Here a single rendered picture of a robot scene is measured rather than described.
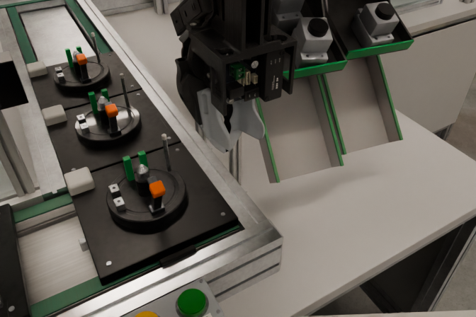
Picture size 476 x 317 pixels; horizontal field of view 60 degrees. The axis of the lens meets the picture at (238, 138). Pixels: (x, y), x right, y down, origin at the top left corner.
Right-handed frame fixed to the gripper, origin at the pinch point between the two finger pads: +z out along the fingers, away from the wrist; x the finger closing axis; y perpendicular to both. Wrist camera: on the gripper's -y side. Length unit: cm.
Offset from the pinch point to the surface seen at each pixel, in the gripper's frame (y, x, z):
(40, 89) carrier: -70, -15, 26
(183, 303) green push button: 1.2, -7.7, 26.0
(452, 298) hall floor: -2, 102, 123
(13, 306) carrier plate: -10.4, -28.6, 26.2
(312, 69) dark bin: -11.3, 21.8, 2.8
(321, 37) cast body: -11.5, 22.8, -2.3
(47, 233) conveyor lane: -26.5, -22.7, 31.6
